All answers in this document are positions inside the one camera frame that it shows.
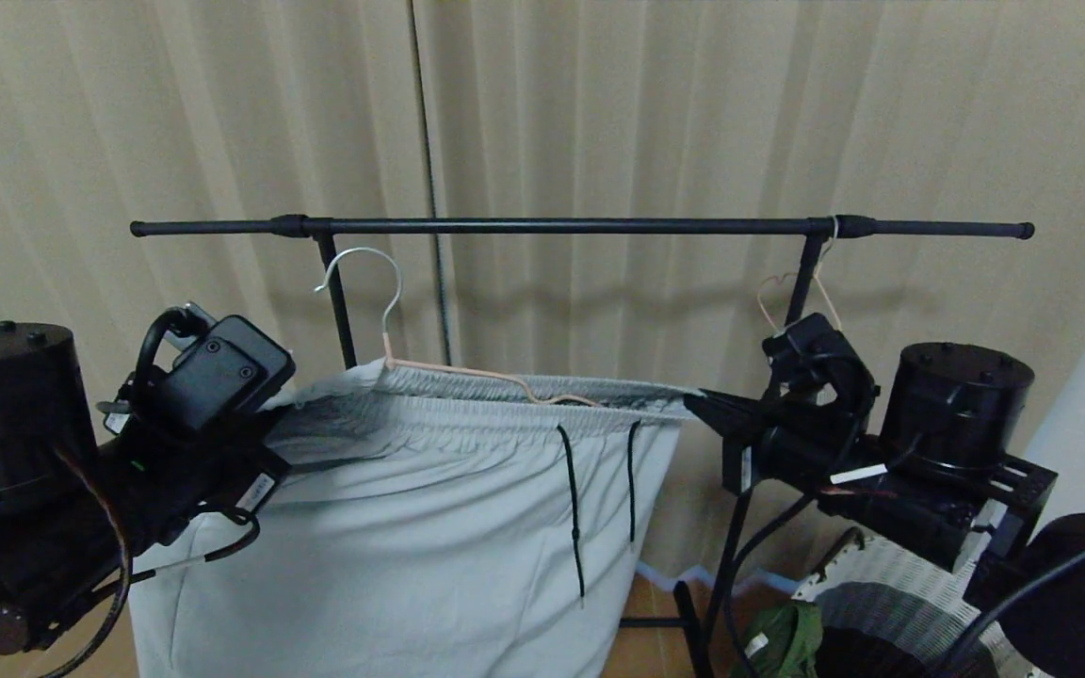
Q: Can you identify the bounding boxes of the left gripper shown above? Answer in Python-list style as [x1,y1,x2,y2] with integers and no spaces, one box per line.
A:
[100,411,295,568]

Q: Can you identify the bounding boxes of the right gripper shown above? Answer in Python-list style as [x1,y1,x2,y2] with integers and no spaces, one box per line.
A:
[719,405,883,501]

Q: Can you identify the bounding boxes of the pale grey shorts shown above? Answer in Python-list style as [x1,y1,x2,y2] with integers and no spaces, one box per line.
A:
[127,357,704,678]

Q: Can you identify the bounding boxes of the pink clothes hanger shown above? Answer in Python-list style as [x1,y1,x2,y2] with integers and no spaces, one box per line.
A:
[313,246,696,409]
[756,218,846,336]

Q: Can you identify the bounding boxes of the white laundry basket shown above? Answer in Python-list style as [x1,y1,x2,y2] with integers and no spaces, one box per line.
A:
[791,525,1054,678]

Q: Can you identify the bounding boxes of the black clothes rack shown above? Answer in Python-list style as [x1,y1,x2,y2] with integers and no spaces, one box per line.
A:
[129,214,1036,678]

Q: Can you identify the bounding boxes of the green garment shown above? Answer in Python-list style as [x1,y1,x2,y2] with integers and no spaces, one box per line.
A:
[728,602,825,678]

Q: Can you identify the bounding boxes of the beige curtain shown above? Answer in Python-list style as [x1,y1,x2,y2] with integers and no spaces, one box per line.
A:
[0,0,1085,605]

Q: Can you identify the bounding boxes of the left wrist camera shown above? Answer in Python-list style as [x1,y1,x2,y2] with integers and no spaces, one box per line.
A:
[94,300,298,445]

